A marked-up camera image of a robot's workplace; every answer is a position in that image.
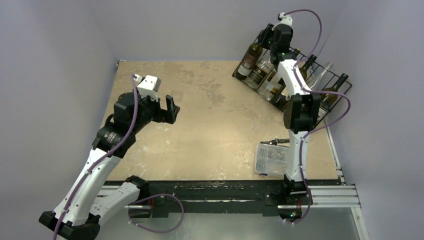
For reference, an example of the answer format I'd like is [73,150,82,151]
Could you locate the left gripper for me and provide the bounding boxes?
[131,87,179,133]

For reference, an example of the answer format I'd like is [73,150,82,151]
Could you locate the tall clear glass bottle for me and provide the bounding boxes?
[244,55,274,91]

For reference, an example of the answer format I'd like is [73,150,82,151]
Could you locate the dark green bottle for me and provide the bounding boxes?
[299,54,317,81]
[320,73,349,110]

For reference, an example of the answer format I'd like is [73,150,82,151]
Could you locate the clear square bottle gold cap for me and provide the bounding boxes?
[256,53,282,102]

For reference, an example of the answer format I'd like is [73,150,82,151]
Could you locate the clear glass bottle short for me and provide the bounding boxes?
[306,62,334,91]

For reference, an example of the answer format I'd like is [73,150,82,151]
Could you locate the dark green bottle front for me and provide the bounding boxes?
[320,73,349,110]

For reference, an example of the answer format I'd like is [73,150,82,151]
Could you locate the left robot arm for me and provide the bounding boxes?
[39,91,180,240]

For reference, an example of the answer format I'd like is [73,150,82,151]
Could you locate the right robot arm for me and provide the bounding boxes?
[258,23,320,204]

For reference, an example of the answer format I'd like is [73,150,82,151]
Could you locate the black pliers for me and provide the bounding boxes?
[259,138,290,146]

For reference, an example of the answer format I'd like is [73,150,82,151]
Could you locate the clear plastic screw box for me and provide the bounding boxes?
[254,143,290,178]

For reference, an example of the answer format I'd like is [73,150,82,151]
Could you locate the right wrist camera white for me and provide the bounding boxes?
[271,12,293,31]

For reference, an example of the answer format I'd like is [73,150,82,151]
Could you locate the black wire wine rack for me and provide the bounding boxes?
[231,46,353,127]

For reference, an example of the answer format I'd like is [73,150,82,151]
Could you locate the purple cable loop below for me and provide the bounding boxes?
[128,193,185,235]

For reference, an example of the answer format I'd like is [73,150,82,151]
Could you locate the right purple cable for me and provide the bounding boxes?
[281,8,351,226]

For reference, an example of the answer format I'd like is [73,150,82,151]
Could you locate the purple cable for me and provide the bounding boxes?
[281,8,351,226]
[51,74,140,240]

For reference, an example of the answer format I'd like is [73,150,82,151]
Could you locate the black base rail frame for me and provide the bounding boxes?
[126,179,360,221]

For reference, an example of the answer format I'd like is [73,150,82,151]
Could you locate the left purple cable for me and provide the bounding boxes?
[51,74,140,240]

